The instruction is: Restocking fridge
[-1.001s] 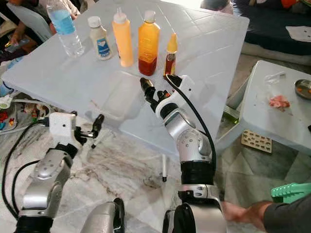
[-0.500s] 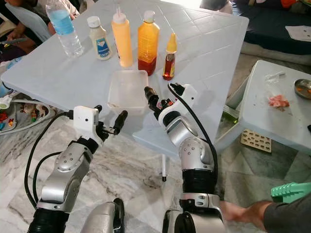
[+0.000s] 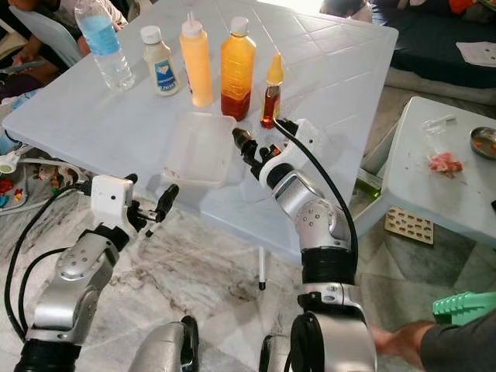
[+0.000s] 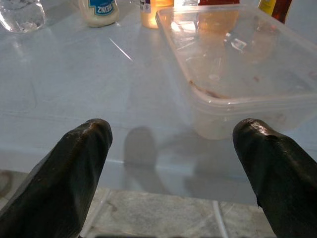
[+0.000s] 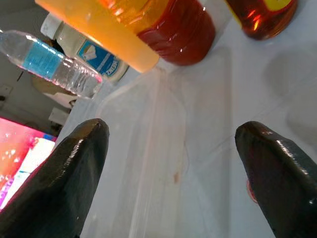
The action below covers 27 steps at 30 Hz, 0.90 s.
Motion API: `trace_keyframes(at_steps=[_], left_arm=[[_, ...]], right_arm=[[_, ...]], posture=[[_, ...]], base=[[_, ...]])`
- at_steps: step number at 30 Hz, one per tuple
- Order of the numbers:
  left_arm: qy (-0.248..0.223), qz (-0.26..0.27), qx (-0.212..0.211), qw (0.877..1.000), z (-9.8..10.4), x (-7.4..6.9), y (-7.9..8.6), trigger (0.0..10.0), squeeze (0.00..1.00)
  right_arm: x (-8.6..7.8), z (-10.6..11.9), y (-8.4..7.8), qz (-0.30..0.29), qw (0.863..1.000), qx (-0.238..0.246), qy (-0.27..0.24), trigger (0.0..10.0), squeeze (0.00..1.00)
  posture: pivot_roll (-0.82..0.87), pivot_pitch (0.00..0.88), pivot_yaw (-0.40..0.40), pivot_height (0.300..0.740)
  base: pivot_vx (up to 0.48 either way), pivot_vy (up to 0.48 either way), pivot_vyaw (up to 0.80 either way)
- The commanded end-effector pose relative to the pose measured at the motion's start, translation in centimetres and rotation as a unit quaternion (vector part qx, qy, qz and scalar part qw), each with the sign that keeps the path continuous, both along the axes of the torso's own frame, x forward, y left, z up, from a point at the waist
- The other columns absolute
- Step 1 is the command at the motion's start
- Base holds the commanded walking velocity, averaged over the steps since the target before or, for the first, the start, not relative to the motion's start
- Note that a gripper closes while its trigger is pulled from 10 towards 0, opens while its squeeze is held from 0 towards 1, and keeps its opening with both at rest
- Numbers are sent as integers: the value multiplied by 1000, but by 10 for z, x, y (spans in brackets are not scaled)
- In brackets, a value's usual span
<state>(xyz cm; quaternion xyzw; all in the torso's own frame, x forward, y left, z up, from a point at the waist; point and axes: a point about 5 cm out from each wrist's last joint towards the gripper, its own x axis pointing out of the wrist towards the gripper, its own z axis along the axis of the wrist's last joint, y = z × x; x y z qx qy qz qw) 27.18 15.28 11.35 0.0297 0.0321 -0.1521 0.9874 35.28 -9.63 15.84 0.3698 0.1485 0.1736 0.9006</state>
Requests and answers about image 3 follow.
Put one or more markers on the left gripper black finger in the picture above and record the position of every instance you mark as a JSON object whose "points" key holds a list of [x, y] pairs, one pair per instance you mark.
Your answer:
{"points": [[168, 203]]}

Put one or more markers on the clear plastic food container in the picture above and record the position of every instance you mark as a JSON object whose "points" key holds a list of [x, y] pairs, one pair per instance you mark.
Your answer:
{"points": [[198, 151]]}

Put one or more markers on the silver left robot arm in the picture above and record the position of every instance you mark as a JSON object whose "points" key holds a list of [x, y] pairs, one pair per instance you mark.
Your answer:
{"points": [[74, 291]]}

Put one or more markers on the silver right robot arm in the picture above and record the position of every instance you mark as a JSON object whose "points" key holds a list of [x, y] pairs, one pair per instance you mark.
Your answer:
{"points": [[318, 217]]}

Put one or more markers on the person forearm grey sleeve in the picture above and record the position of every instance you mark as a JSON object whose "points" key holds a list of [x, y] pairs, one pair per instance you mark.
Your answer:
{"points": [[461, 349]]}

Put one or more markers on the bare person hand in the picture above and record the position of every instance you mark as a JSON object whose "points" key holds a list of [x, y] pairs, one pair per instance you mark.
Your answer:
{"points": [[403, 345]]}

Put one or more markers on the small yellow-capped dark sauce bottle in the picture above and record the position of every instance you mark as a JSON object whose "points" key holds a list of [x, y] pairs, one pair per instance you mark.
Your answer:
{"points": [[271, 105]]}

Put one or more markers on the amber liquid bottle white cap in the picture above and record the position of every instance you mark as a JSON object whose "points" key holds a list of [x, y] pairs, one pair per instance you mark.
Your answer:
{"points": [[238, 74]]}

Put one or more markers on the orange sauce squeeze bottle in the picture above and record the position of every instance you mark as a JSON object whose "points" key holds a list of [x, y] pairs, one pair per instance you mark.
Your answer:
{"points": [[196, 66]]}

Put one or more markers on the large white plastic table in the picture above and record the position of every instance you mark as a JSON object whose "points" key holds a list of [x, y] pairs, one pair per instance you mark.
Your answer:
{"points": [[93, 132]]}

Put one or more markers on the small white mayonnaise bottle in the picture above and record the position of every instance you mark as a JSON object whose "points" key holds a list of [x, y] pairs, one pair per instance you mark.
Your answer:
{"points": [[163, 74]]}

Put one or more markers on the colourful baby bouncer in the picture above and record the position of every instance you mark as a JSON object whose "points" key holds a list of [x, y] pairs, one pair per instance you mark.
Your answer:
{"points": [[19, 167]]}

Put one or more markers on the silver left robot leg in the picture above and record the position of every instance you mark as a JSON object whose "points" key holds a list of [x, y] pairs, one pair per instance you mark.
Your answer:
{"points": [[163, 353]]}

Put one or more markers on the silver robot leg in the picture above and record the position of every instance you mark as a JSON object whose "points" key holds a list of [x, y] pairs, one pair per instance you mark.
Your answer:
{"points": [[163, 353], [277, 358]]}

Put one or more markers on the small white plastic table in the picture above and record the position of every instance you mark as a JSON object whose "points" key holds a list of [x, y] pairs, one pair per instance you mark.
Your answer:
{"points": [[411, 201]]}

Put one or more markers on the person in grey clothes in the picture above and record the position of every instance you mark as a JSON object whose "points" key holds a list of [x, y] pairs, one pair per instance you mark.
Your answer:
{"points": [[345, 8]]}

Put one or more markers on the wooden grid trivet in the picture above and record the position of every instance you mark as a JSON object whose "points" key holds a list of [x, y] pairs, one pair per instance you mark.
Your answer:
{"points": [[409, 225]]}

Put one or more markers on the clear water bottle blue label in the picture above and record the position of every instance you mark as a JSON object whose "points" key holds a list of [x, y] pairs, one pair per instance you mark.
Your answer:
{"points": [[105, 39]]}

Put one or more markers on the plastic bag with pink meat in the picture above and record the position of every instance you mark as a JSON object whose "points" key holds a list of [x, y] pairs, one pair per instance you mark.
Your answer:
{"points": [[444, 164]]}

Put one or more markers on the dark mobile phone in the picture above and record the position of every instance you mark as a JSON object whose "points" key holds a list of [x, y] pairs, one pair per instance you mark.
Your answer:
{"points": [[23, 68]]}

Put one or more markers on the silver right robot leg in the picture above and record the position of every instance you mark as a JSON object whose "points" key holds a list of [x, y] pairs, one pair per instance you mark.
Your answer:
{"points": [[277, 358]]}

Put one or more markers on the white plastic chair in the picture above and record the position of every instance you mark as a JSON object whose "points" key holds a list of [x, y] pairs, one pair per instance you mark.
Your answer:
{"points": [[66, 39]]}

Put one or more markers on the dark blue sofa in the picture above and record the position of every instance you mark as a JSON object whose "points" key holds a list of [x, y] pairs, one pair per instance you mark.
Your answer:
{"points": [[426, 43]]}

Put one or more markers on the seated person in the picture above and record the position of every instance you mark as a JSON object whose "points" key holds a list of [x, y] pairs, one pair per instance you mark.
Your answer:
{"points": [[58, 9]]}

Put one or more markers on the metal bowl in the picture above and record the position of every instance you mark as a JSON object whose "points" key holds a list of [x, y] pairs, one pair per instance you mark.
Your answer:
{"points": [[484, 143]]}

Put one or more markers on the white paper sheet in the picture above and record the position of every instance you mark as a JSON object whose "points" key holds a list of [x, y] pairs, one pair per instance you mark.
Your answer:
{"points": [[479, 54]]}

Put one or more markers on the green plastic item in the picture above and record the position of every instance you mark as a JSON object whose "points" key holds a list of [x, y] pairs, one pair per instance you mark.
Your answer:
{"points": [[465, 308]]}

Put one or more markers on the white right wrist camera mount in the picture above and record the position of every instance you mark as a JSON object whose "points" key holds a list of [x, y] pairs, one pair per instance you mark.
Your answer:
{"points": [[283, 167]]}

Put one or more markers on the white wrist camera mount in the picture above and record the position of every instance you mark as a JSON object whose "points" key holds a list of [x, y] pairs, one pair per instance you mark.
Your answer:
{"points": [[111, 203], [283, 167]]}

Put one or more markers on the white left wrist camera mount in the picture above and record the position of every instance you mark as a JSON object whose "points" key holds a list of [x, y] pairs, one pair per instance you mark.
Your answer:
{"points": [[111, 203]]}

